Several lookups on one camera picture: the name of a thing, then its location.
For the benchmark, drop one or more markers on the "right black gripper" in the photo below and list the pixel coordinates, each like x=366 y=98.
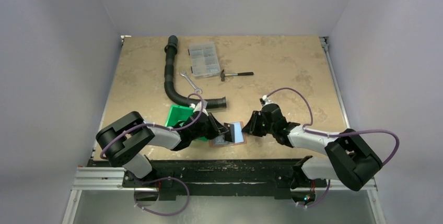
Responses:
x=258 y=123

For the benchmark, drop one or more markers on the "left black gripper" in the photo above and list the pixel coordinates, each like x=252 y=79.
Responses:
x=214 y=130

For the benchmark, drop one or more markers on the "green plastic bin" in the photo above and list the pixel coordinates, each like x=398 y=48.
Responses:
x=179 y=116

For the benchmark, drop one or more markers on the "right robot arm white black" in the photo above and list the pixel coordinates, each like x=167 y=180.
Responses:
x=348 y=158

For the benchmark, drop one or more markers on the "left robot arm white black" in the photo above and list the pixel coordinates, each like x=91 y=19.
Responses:
x=122 y=141

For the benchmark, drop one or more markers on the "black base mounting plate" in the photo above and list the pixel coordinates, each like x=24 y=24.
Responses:
x=241 y=177

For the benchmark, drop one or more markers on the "silver open-end wrench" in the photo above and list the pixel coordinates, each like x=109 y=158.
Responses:
x=193 y=85

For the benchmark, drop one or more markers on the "clear plastic screw organizer box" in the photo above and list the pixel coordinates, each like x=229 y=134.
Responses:
x=204 y=60

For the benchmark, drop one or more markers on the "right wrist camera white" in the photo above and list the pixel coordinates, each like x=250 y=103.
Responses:
x=265 y=100

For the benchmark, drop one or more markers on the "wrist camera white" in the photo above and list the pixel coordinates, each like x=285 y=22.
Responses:
x=265 y=100
x=199 y=107

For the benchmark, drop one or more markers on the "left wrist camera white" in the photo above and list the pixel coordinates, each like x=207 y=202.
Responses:
x=199 y=107

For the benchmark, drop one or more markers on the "small black-handled hammer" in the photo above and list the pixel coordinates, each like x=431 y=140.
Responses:
x=223 y=75

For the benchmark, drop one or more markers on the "aluminium frame rail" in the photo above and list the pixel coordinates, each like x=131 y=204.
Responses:
x=98 y=196

